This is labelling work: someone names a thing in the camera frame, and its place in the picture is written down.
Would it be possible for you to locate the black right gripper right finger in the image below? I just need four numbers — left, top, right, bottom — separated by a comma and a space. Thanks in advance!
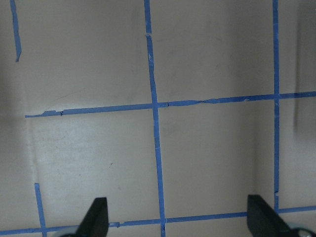
247, 195, 291, 237

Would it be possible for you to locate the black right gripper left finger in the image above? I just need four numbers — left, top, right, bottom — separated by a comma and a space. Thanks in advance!
75, 197, 109, 237

